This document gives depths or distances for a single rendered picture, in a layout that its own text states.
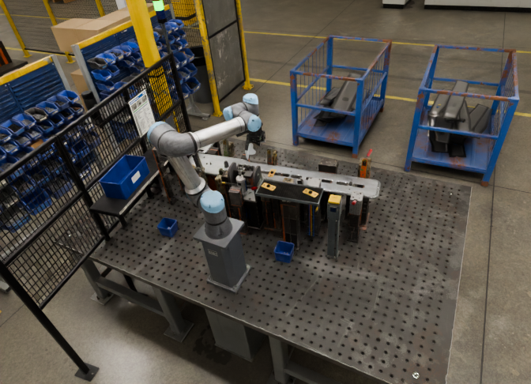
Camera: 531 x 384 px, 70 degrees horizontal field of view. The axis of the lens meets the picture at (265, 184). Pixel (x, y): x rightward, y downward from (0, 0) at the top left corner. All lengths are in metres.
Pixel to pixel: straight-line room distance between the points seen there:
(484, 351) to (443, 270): 0.80
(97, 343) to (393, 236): 2.26
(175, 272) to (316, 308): 0.89
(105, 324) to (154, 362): 0.55
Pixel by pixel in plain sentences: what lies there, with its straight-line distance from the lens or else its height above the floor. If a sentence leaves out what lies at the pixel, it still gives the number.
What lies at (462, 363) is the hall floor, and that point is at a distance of 3.00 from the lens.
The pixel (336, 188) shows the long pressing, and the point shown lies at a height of 1.00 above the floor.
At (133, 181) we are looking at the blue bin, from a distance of 2.61.
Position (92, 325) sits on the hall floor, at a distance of 3.37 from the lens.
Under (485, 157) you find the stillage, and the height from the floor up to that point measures 0.16.
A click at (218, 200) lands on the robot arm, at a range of 1.90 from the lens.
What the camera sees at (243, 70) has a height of 0.32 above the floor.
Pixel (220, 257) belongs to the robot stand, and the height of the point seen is 0.99.
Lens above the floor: 2.55
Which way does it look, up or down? 39 degrees down
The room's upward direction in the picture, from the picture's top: 6 degrees counter-clockwise
